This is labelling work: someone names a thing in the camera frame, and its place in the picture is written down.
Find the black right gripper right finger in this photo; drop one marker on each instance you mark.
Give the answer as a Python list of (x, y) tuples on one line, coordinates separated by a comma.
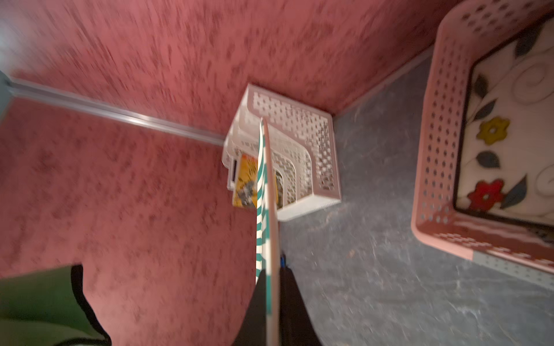
[(295, 324)]

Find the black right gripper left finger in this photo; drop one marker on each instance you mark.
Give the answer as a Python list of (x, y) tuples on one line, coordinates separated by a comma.
[(253, 328)]

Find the green white striped round plate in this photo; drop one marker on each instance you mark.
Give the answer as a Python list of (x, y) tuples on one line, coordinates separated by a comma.
[(268, 257)]

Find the green grey microfibre cloth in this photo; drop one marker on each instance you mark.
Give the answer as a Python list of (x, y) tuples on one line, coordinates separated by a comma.
[(49, 307)]

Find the square floral plate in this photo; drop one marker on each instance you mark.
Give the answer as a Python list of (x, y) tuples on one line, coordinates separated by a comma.
[(505, 170)]

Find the yellow illustrated book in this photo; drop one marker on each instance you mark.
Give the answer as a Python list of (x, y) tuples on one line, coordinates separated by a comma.
[(245, 194)]

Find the white file organiser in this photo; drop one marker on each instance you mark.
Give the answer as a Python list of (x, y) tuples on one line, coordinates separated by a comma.
[(303, 149)]

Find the pink perforated plastic basket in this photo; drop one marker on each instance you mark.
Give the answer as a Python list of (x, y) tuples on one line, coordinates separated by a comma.
[(464, 35)]

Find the aluminium corner post left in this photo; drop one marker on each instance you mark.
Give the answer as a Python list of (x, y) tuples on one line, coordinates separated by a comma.
[(56, 97)]

